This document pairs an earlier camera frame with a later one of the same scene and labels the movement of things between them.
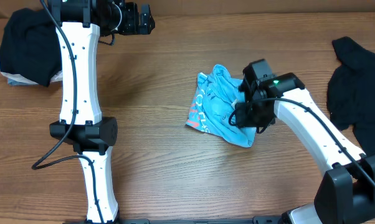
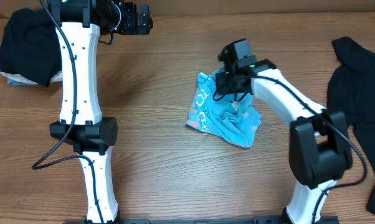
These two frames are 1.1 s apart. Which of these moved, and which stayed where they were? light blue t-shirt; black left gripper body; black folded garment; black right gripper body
Moved: black right gripper body
Stayed: black folded garment; black left gripper body; light blue t-shirt
